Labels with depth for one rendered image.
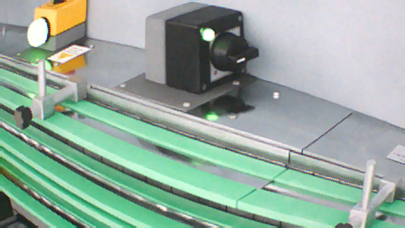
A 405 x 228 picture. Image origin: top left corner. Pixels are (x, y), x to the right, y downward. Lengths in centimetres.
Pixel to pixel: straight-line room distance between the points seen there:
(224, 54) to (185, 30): 5
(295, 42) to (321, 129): 13
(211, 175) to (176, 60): 17
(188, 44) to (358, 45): 20
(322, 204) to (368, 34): 22
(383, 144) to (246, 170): 16
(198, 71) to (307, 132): 15
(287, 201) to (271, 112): 17
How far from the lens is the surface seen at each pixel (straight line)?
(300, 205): 82
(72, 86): 106
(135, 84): 105
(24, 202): 119
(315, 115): 96
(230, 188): 86
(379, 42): 93
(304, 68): 102
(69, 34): 123
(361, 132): 92
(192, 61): 100
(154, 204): 99
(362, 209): 75
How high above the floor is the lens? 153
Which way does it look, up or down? 43 degrees down
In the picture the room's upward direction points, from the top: 116 degrees counter-clockwise
